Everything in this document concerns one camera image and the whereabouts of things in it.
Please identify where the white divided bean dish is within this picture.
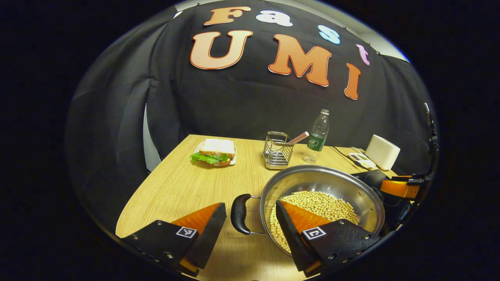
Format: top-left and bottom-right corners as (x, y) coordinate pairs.
(348, 152), (377, 169)

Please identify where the black backdrop cloth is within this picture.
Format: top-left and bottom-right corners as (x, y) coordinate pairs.
(66, 0), (434, 235)

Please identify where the pink striped straw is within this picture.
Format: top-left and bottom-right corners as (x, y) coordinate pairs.
(286, 132), (309, 145)

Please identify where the pile of yellow soybeans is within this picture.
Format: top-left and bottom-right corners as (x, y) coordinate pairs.
(269, 190), (360, 253)

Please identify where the black power cable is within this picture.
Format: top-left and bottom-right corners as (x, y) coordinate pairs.
(330, 146), (353, 161)

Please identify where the black induction cooktop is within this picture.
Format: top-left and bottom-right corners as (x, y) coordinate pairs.
(351, 169), (393, 190)

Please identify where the wire mesh utensil holder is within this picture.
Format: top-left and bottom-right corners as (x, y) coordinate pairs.
(263, 132), (294, 170)

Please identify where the stainless steel pot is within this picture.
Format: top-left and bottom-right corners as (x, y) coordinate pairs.
(230, 165), (386, 258)

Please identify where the lettuce sandwich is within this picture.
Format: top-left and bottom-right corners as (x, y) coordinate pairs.
(190, 139), (236, 166)

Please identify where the white toaster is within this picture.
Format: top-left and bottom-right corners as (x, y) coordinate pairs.
(365, 135), (401, 171)

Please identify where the clear plastic water bottle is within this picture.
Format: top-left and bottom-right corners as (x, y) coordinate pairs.
(303, 109), (330, 164)

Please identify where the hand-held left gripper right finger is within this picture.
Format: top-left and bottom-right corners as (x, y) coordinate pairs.
(275, 200), (381, 278)

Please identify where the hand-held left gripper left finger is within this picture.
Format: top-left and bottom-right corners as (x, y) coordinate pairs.
(122, 202), (227, 277)

